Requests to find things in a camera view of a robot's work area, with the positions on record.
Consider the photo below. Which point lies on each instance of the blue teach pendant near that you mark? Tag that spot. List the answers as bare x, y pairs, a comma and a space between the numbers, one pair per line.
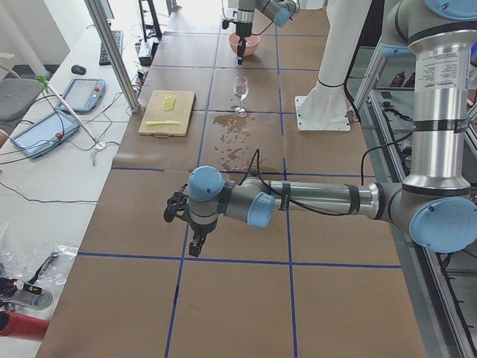
42, 136

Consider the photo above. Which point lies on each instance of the red cylinder object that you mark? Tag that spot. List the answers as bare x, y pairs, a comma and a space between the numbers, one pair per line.
19, 326

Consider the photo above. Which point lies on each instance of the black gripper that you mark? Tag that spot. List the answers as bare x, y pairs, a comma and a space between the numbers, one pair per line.
201, 228
244, 29

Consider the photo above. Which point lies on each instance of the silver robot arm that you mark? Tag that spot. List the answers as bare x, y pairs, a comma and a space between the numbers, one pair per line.
278, 12
251, 108

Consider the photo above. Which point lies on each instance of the bamboo cutting board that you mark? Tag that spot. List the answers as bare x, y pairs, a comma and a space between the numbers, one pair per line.
182, 112

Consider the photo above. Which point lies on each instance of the blue teach pendant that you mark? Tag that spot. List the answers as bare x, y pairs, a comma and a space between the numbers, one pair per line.
82, 95
42, 136

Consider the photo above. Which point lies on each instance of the pink plastic bowl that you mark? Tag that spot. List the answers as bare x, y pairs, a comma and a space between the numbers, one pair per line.
252, 44

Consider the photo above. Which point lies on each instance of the yellow plastic knife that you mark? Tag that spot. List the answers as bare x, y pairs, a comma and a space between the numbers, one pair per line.
166, 122

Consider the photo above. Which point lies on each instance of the black computer mouse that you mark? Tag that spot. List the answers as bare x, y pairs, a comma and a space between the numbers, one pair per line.
78, 70

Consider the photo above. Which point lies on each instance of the clear wine glass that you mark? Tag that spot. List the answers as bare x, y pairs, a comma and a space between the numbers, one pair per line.
241, 90

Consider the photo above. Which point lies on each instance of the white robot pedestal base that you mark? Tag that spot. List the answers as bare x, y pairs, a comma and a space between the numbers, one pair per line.
325, 107

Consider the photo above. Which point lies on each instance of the blue teach pendant far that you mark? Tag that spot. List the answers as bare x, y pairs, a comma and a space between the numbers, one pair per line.
82, 95

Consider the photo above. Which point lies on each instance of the aluminium frame post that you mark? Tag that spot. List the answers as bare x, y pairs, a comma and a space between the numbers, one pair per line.
100, 21

